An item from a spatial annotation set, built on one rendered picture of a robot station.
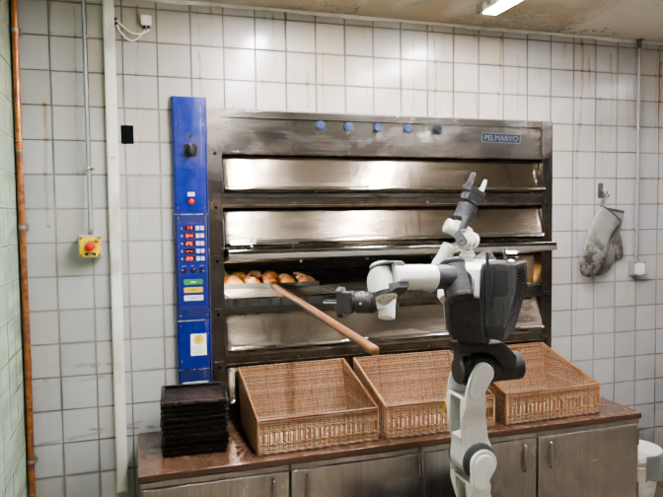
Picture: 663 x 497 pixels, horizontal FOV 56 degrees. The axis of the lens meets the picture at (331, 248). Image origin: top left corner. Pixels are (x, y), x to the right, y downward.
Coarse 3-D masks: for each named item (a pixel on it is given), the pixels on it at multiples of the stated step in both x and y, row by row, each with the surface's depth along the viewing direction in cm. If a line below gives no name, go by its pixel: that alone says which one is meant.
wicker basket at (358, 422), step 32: (256, 384) 306; (288, 384) 310; (320, 384) 315; (352, 384) 308; (256, 416) 265; (288, 416) 307; (320, 416) 270; (352, 416) 275; (256, 448) 266; (288, 448) 266
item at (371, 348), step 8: (280, 288) 327; (288, 296) 304; (296, 296) 295; (304, 304) 272; (312, 312) 255; (320, 312) 247; (328, 320) 231; (336, 328) 219; (344, 328) 212; (352, 336) 202; (360, 336) 198; (360, 344) 193; (368, 344) 187; (368, 352) 187; (376, 352) 184
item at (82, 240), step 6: (78, 240) 277; (84, 240) 278; (90, 240) 279; (102, 240) 282; (78, 246) 278; (84, 246) 278; (96, 246) 279; (102, 246) 281; (78, 252) 278; (84, 252) 278; (90, 252) 279; (96, 252) 280; (102, 252) 281
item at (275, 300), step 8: (528, 288) 355; (536, 288) 357; (280, 296) 317; (304, 296) 317; (312, 296) 318; (320, 296) 319; (328, 296) 320; (400, 296) 332; (408, 296) 334; (416, 296) 335; (424, 296) 336; (432, 296) 338; (232, 304) 306; (240, 304) 307; (248, 304) 308; (256, 304) 309; (264, 304) 311; (272, 304) 312; (280, 304) 313; (288, 304) 314; (296, 304) 316
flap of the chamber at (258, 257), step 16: (240, 256) 291; (256, 256) 293; (272, 256) 296; (288, 256) 298; (304, 256) 300; (320, 256) 302; (336, 256) 307; (352, 256) 313; (384, 256) 326; (400, 256) 333
